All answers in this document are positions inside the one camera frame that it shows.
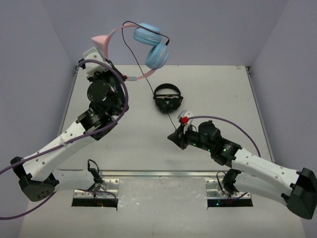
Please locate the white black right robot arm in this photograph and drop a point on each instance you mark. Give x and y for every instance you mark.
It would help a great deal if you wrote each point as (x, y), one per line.
(294, 189)

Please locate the black headphones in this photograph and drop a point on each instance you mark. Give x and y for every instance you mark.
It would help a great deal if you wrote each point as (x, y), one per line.
(167, 103)

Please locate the pink blue cat-ear headphones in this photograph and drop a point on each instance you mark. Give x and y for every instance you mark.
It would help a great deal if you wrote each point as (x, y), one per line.
(143, 33)

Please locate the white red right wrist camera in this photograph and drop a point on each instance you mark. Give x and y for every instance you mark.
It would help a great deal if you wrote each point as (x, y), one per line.
(184, 119)

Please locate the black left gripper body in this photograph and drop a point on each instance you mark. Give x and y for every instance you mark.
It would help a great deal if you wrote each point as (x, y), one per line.
(115, 72)

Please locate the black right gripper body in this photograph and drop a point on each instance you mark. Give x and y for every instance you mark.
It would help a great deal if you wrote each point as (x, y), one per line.
(194, 140)

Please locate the aluminium table edge rail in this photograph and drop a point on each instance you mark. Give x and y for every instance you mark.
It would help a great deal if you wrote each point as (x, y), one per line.
(159, 173)

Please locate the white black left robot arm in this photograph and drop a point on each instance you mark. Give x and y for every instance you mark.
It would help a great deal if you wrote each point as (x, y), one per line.
(39, 176)

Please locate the left metal mounting bracket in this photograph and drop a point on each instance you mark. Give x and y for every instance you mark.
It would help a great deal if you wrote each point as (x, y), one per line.
(104, 195)

